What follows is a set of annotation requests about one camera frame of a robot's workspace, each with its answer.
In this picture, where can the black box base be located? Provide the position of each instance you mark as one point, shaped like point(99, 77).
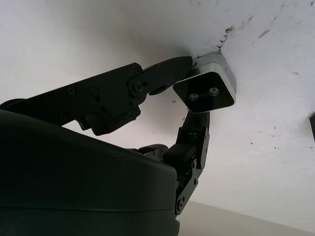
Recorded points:
point(312, 130)

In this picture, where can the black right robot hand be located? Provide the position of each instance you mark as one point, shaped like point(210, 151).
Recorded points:
point(73, 184)

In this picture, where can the small silver depth camera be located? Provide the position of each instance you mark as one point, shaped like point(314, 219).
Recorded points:
point(209, 96)

